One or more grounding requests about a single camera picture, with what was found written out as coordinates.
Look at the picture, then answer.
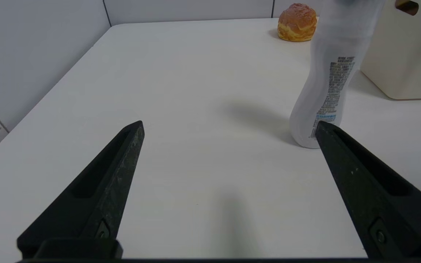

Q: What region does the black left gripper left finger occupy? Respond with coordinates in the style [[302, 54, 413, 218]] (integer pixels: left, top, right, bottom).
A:
[[16, 121, 145, 258]]

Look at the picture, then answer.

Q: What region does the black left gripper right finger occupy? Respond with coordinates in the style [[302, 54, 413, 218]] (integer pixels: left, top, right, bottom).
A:
[[315, 121, 421, 259]]

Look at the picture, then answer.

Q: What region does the cream white plastic box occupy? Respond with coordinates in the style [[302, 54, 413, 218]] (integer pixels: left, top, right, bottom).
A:
[[360, 0, 421, 100]]

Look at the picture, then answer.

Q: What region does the translucent white plastic bottle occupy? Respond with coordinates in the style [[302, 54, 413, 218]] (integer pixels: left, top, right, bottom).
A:
[[289, 0, 386, 149]]

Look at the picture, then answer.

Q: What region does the round golden cream puff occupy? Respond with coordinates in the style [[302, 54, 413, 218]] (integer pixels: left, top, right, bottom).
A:
[[277, 3, 318, 42]]

